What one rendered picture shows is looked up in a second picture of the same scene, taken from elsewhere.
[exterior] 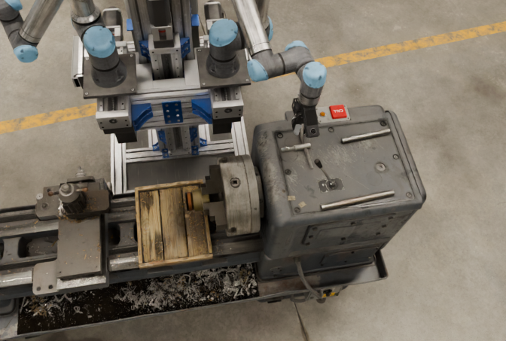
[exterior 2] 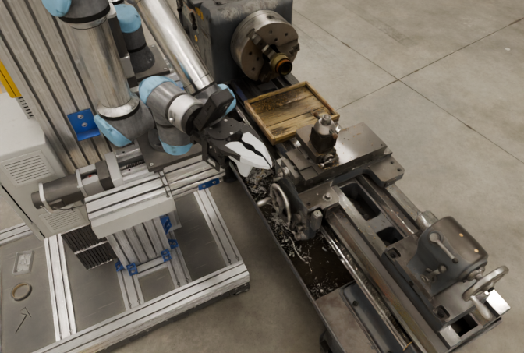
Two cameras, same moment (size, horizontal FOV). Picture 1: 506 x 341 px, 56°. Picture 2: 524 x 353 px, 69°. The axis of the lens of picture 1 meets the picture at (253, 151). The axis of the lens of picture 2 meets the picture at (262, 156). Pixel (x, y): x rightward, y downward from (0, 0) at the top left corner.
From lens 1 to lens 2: 214 cm
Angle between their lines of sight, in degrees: 55
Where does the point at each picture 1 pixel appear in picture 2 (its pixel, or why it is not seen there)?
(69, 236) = (349, 150)
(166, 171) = (192, 239)
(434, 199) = not seen: hidden behind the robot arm
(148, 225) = (301, 123)
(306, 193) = not seen: outside the picture
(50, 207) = (325, 192)
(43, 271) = (384, 172)
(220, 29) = (124, 13)
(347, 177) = not seen: outside the picture
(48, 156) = not seen: outside the picture
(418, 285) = not seen: hidden behind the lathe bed
